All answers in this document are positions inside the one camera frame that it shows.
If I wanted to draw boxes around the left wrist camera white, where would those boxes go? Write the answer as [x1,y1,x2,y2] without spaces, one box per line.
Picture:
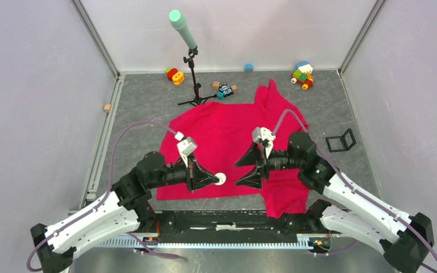
[174,131,198,166]

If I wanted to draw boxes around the blue dome block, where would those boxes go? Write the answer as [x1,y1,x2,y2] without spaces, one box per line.
[243,63,254,73]

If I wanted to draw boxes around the green microphone on tripod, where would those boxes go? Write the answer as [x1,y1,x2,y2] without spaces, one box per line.
[168,9,217,106]

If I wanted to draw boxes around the blue robot toy blocks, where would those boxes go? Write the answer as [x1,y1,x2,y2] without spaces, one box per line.
[212,81,238,100]

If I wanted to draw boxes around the black brooch stand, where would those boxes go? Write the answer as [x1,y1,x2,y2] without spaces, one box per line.
[325,128,357,152]

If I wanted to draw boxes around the colourful toy block car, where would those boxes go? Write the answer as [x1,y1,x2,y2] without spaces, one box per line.
[290,61,314,90]

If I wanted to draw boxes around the small wooden cube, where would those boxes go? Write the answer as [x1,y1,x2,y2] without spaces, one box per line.
[103,104,112,113]

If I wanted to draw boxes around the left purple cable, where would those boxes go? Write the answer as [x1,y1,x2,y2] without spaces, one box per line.
[26,120,178,273]

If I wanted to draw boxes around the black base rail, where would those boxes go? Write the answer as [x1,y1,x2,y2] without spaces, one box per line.
[134,210,329,244]

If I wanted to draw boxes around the red yellow toy wheels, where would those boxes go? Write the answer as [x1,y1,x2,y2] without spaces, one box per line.
[165,68,185,85]

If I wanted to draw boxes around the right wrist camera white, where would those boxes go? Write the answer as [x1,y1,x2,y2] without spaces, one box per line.
[252,127,276,159]

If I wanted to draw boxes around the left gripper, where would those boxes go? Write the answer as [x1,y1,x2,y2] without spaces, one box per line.
[150,152,220,192]

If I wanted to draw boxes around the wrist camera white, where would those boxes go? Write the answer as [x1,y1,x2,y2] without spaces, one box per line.
[252,127,276,159]
[174,131,198,166]

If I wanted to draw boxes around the round brooch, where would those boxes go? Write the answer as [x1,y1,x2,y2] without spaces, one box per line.
[215,172,226,185]

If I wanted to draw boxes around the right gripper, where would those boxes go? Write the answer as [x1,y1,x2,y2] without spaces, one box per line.
[234,140,302,189]

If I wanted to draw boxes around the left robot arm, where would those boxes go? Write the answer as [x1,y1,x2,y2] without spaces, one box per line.
[31,151,226,272]

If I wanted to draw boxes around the red t-shirt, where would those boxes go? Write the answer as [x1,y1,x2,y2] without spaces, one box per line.
[156,80,309,218]

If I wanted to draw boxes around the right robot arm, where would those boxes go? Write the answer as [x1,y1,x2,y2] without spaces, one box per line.
[235,128,434,272]

